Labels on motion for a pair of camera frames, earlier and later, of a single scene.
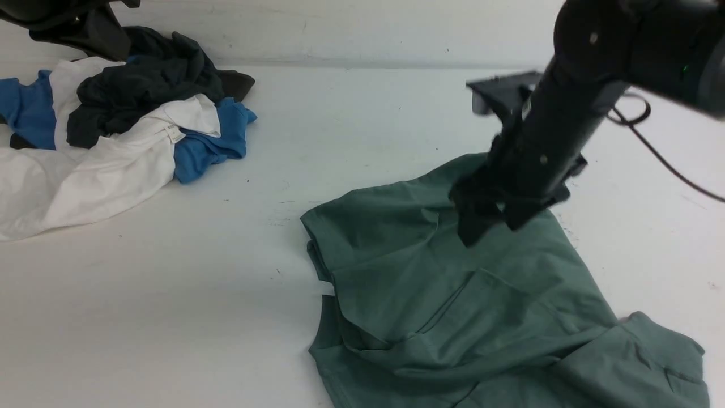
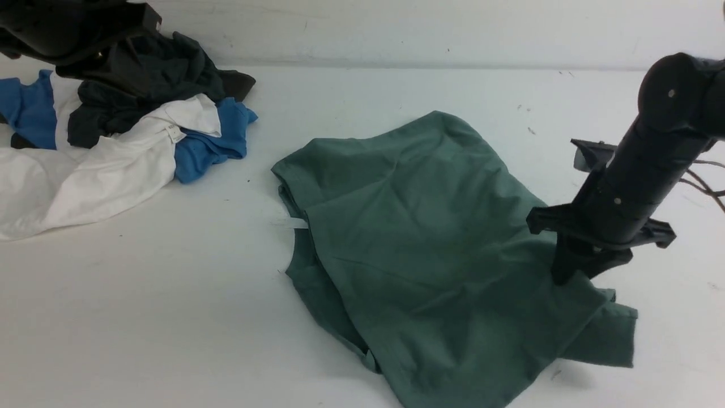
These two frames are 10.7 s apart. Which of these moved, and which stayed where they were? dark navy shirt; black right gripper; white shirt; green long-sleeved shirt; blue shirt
Moved: green long-sleeved shirt; black right gripper
Stayed: white shirt; dark navy shirt; blue shirt
